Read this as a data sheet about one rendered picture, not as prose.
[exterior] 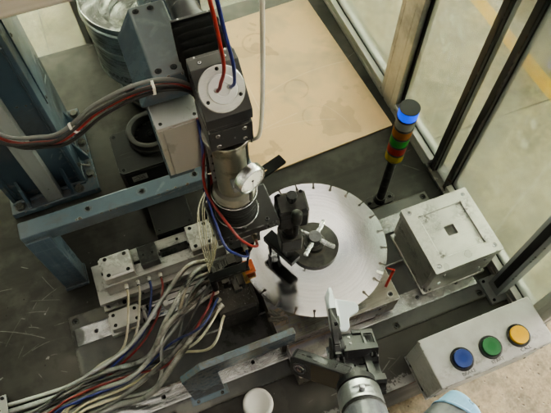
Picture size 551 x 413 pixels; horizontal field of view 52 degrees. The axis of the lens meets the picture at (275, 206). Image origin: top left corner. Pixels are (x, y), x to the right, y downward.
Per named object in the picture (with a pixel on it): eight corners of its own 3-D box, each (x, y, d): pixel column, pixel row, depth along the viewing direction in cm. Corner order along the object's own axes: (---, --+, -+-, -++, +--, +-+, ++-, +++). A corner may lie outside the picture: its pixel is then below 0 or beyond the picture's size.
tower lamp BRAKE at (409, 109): (412, 105, 123) (414, 96, 120) (421, 120, 121) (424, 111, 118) (393, 111, 122) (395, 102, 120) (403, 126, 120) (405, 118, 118)
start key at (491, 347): (491, 336, 123) (494, 333, 121) (501, 353, 121) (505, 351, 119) (475, 342, 122) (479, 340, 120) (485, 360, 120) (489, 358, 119)
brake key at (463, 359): (463, 347, 122) (466, 346, 120) (473, 365, 120) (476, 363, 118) (448, 355, 121) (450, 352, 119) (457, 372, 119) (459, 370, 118)
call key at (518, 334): (519, 324, 124) (522, 322, 122) (529, 342, 122) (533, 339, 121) (503, 331, 123) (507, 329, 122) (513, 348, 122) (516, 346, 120)
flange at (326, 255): (314, 279, 123) (315, 274, 121) (279, 245, 127) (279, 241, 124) (348, 246, 127) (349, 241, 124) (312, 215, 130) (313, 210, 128)
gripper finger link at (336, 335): (335, 312, 107) (343, 357, 104) (326, 313, 107) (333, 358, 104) (338, 305, 103) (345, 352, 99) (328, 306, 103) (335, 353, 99)
